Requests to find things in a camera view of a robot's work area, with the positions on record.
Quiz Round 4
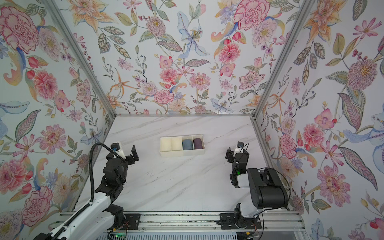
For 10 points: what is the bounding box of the left aluminium corner post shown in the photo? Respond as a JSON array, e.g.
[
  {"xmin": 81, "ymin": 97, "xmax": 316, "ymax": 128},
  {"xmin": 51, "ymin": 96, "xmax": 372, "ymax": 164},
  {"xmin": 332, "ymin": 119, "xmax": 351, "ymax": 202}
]
[{"xmin": 42, "ymin": 1, "xmax": 117, "ymax": 121}]

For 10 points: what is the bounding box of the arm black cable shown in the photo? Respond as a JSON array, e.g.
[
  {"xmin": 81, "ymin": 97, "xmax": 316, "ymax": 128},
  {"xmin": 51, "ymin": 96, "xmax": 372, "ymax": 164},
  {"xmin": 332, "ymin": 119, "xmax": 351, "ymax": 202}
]
[
  {"xmin": 239, "ymin": 143, "xmax": 291, "ymax": 232},
  {"xmin": 50, "ymin": 142, "xmax": 118, "ymax": 240}
]

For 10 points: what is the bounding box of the aluminium corner post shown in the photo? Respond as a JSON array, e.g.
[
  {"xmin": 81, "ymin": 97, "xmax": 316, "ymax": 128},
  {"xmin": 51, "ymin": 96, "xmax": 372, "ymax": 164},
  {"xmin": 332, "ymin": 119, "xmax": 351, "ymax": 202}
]
[
  {"xmin": 253, "ymin": 0, "xmax": 315, "ymax": 121},
  {"xmin": 42, "ymin": 1, "xmax": 117, "ymax": 121}
]

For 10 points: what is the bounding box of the blue orange green sock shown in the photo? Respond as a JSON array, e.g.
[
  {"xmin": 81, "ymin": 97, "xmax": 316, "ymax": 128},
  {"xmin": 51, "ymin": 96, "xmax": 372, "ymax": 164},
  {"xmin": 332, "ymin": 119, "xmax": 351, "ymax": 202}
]
[{"xmin": 182, "ymin": 139, "xmax": 194, "ymax": 151}]

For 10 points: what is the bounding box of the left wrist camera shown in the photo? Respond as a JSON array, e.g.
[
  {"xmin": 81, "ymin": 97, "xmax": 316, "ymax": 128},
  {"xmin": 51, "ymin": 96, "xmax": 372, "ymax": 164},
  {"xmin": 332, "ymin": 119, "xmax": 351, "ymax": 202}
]
[{"xmin": 111, "ymin": 142, "xmax": 126, "ymax": 160}]

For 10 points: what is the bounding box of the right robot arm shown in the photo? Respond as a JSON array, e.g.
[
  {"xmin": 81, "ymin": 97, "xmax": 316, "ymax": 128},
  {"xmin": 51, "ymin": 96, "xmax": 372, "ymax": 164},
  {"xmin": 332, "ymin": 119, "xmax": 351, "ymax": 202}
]
[{"xmin": 225, "ymin": 142, "xmax": 290, "ymax": 219}]

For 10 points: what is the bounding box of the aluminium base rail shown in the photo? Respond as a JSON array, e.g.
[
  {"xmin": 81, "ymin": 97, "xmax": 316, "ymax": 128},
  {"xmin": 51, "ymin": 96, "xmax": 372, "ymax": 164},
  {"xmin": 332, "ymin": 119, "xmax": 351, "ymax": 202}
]
[{"xmin": 125, "ymin": 210, "xmax": 305, "ymax": 233}]

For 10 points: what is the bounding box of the rolled purple sock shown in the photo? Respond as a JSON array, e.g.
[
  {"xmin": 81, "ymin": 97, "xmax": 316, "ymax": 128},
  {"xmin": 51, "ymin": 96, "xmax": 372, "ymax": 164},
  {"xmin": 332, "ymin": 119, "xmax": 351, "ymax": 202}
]
[{"xmin": 193, "ymin": 138, "xmax": 204, "ymax": 150}]

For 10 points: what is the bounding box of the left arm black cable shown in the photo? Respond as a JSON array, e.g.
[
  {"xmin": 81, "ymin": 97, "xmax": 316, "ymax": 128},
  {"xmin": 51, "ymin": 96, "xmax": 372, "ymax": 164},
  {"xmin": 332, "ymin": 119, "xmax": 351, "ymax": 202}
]
[{"xmin": 50, "ymin": 142, "xmax": 118, "ymax": 240}]

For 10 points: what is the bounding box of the cream divided organizer tray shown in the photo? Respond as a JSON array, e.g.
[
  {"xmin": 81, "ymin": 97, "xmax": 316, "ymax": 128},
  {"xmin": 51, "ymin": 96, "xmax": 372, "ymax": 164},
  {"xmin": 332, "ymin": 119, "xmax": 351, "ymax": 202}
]
[{"xmin": 160, "ymin": 135, "xmax": 205, "ymax": 158}]

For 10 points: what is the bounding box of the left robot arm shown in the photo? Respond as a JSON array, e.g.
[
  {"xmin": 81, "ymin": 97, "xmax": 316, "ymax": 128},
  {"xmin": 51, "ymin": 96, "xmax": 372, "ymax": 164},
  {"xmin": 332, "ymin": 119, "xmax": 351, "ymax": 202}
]
[{"xmin": 35, "ymin": 143, "xmax": 139, "ymax": 240}]

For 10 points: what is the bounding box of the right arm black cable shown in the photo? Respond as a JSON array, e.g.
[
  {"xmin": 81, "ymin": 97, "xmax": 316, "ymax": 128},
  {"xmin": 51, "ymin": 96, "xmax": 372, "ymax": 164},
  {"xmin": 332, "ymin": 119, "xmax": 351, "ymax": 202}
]
[{"xmin": 239, "ymin": 143, "xmax": 291, "ymax": 232}]

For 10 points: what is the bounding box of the right aluminium corner post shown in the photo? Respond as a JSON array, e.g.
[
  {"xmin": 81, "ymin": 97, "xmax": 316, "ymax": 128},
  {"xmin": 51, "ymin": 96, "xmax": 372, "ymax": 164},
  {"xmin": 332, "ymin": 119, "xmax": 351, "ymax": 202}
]
[{"xmin": 253, "ymin": 0, "xmax": 315, "ymax": 121}]

